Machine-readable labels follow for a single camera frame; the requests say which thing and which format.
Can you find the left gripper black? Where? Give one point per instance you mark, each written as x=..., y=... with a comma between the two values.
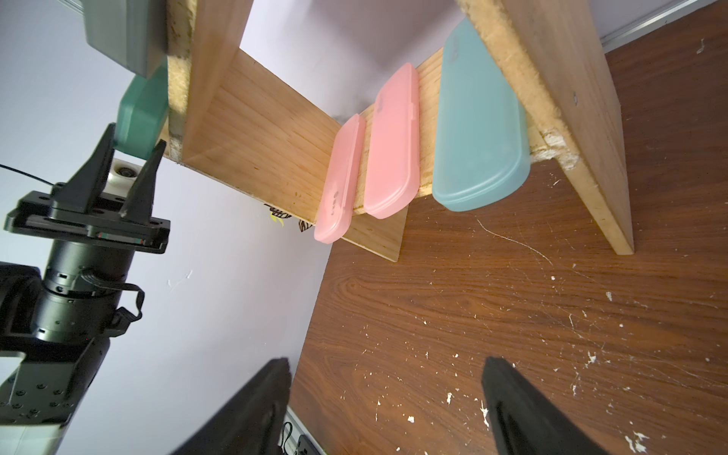
x=66, y=215

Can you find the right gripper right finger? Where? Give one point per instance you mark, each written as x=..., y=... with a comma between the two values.
x=523, y=420

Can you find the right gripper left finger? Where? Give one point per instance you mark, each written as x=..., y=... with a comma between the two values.
x=251, y=421

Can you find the dark green pencil case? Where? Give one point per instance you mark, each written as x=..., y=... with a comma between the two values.
x=142, y=113

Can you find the black pencil case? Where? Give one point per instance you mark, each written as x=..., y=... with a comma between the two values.
x=132, y=33

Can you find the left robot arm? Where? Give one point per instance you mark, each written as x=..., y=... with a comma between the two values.
x=57, y=322

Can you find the wooden two-tier shelf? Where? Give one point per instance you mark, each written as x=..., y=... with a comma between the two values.
x=239, y=124

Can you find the pink pencil case left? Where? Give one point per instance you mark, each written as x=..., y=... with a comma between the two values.
x=336, y=209

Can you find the pink pencil case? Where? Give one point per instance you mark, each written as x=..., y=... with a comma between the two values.
x=393, y=165
x=336, y=209

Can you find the pink pencil case middle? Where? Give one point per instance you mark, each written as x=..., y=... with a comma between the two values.
x=393, y=165

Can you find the teal pencil case lower shelf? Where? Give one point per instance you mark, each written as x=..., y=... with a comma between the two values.
x=482, y=152

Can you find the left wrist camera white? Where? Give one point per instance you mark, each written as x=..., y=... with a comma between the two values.
x=121, y=177

